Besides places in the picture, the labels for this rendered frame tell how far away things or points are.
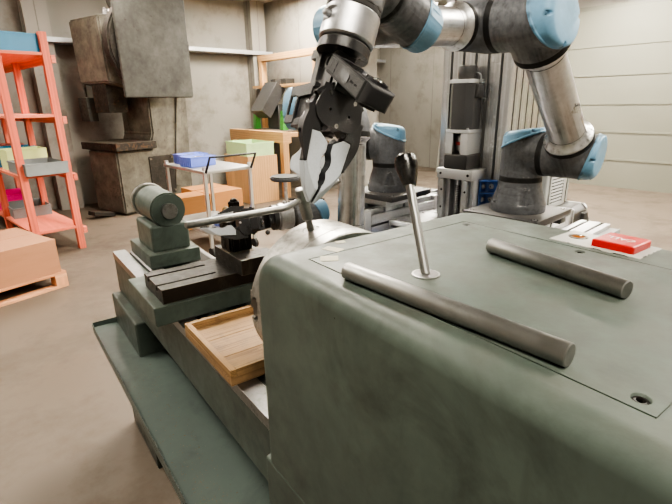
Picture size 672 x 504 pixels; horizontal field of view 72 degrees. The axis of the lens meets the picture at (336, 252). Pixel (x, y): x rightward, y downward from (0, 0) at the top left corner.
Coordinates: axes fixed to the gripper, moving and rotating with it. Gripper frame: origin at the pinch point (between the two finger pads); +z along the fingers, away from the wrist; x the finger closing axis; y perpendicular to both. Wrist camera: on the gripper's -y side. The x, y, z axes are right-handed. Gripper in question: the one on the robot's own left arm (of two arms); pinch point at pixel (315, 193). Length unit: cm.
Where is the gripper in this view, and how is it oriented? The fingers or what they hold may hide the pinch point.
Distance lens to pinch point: 61.8
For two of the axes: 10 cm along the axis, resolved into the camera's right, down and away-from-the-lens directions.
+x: -7.9, -1.8, -5.8
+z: -2.5, 9.7, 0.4
